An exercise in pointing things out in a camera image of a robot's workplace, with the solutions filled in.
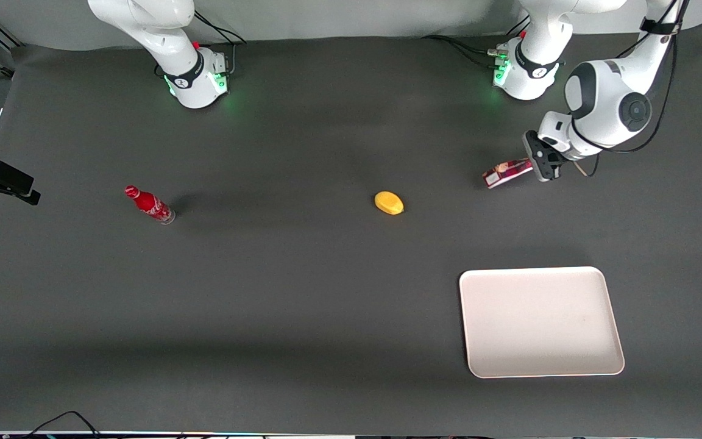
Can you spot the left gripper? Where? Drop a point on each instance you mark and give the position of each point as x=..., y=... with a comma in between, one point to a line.
x=553, y=165

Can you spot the red cookie box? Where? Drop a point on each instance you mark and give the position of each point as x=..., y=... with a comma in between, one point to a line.
x=503, y=174

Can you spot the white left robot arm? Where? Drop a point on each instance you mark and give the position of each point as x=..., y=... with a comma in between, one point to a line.
x=607, y=97

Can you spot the white rectangular tray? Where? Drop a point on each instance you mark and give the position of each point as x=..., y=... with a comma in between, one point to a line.
x=540, y=322

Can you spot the yellow lemon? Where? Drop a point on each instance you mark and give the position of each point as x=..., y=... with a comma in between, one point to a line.
x=389, y=203

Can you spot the red cola bottle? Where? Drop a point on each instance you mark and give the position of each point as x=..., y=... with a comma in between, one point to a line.
x=150, y=205

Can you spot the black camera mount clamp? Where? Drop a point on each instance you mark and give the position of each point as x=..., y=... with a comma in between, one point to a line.
x=7, y=177

